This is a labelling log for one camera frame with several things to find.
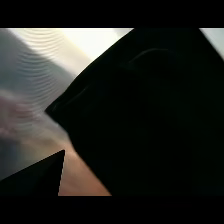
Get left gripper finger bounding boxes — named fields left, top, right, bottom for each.
left=0, top=149, right=66, bottom=197

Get black garment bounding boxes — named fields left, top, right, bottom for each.
left=44, top=28, right=224, bottom=197

